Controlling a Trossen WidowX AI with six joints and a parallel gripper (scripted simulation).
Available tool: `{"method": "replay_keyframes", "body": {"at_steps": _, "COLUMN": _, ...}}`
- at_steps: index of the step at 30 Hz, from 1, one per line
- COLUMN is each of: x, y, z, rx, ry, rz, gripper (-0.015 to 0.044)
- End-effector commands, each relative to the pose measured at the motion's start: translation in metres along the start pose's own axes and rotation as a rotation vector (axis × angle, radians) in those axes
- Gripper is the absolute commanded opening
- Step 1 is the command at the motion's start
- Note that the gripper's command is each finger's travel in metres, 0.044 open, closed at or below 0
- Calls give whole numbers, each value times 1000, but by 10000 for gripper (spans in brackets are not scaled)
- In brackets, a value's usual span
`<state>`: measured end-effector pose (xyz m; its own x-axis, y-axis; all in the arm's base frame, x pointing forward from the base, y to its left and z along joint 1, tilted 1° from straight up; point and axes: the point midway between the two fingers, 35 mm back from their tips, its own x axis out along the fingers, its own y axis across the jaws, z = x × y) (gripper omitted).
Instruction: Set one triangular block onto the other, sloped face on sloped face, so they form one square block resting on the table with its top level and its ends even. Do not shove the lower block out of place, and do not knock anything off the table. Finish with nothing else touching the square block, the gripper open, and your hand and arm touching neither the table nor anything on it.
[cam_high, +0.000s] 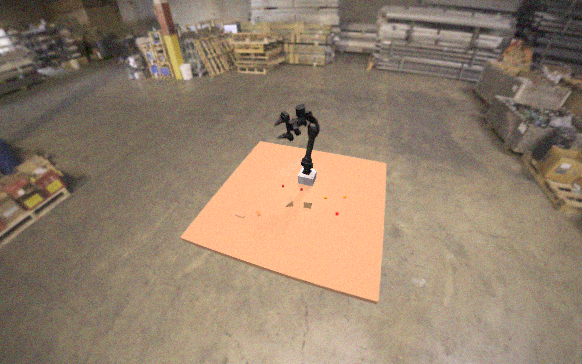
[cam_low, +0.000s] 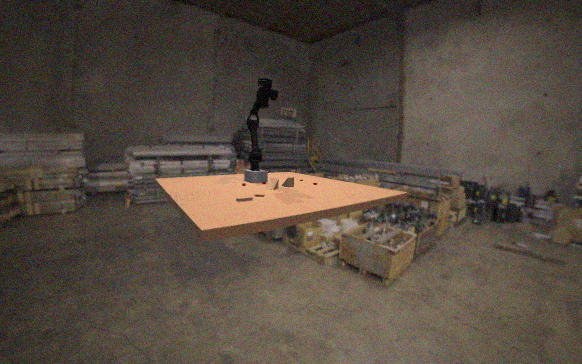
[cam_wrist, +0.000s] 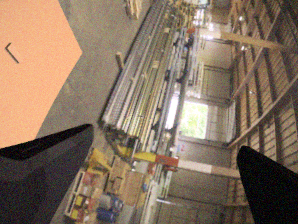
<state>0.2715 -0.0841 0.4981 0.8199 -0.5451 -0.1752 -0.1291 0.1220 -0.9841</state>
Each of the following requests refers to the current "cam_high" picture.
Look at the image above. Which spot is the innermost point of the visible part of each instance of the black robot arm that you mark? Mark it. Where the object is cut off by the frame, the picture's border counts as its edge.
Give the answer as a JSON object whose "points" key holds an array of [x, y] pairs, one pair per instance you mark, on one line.
{"points": [[302, 116]]}

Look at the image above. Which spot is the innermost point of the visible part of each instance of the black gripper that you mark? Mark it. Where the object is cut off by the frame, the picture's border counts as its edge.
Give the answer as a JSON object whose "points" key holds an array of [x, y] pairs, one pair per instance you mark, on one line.
{"points": [[284, 118]]}

